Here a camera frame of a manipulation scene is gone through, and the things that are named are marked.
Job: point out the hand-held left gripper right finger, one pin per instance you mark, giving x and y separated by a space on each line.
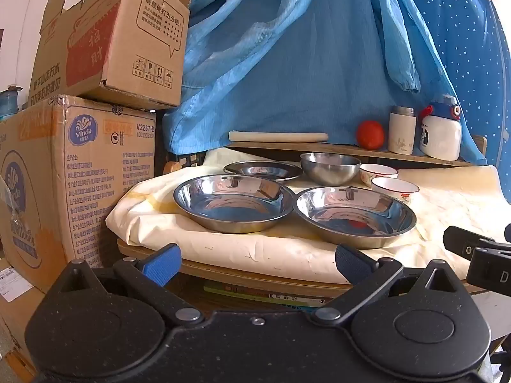
351 264

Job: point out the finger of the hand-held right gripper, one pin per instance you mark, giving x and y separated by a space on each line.
463 243
489 267

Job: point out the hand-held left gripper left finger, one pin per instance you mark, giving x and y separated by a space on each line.
161 264

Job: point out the stainless steel plate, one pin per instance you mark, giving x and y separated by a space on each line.
235 207
355 219
259 170

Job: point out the white bowl red rim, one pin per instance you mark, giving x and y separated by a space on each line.
377 174
395 190

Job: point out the stainless steel bowl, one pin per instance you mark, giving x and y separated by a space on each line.
330 171

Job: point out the cream table cloth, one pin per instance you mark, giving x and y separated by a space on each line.
239 249

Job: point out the white water bottle blue lid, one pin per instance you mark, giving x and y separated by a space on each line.
441 135

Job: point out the wooden shelf board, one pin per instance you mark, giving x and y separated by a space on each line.
319 150

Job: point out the cardboard box blue round logo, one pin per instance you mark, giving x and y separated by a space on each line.
80 175

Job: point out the white thermos cup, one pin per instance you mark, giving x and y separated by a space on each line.
402 133

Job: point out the red tomato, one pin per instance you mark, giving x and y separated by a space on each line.
370 135

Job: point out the wooden rolling pin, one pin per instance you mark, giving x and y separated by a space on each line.
279 136

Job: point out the cardboard box white label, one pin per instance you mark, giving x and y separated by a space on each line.
16 315

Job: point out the light blue jacket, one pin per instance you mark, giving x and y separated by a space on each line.
299 68

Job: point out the blue polka dot cloth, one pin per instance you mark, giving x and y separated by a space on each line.
459 28

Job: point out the brown cardboard box red print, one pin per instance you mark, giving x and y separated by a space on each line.
119 48

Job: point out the blue lidded container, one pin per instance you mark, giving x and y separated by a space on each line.
8 103

